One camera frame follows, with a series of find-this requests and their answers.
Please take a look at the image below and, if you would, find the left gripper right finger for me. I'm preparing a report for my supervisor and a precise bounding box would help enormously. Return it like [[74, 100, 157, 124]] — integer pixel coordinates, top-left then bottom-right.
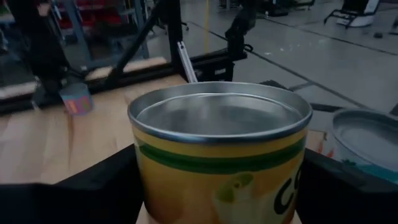
[[297, 148, 398, 224]]

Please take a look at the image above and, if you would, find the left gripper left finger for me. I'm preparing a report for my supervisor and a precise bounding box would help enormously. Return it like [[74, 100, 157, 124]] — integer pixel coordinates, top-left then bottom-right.
[[0, 144, 145, 224]]

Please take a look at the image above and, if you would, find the white tomatoes label can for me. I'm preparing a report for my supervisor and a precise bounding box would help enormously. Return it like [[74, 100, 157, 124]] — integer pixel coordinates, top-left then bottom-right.
[[323, 108, 398, 185]]

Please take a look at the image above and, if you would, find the teal orange-slice print can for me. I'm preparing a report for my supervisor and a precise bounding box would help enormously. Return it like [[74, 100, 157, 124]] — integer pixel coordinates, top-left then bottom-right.
[[58, 82, 94, 116]]

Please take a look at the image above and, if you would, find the yellow corn label can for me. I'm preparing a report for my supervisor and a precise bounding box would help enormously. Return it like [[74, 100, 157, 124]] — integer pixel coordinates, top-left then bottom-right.
[[127, 81, 314, 224]]

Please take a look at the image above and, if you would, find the wooden shelf with black legs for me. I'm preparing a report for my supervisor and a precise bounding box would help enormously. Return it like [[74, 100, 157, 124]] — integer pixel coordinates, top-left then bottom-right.
[[136, 129, 330, 224]]

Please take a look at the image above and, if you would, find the black-legged white stand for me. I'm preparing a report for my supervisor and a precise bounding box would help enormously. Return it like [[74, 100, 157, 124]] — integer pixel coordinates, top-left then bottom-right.
[[323, 0, 381, 29]]

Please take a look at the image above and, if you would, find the red storage rack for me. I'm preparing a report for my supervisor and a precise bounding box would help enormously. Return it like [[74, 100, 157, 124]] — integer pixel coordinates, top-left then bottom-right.
[[57, 0, 125, 30]]

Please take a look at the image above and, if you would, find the silver aluminium bar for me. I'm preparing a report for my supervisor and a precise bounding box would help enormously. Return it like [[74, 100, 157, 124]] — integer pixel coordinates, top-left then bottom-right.
[[176, 40, 199, 83]]

